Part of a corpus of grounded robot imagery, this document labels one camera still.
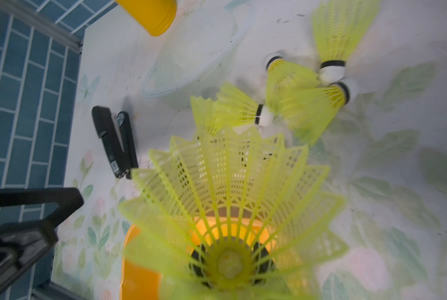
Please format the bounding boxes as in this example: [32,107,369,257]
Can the yellow plastic storage box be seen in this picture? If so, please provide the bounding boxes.
[120,216,276,300]

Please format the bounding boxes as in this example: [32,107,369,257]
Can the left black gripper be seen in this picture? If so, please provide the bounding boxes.
[0,187,84,295]

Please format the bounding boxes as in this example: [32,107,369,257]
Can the yellow pen cup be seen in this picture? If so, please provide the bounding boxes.
[116,0,177,36]

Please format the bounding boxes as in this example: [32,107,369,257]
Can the black cylindrical marker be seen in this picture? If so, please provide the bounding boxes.
[92,106,138,180]

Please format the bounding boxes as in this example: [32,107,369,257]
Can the yellow shuttlecock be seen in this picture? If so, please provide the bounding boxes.
[265,52,320,116]
[312,0,381,85]
[118,128,348,300]
[190,82,276,135]
[280,78,360,146]

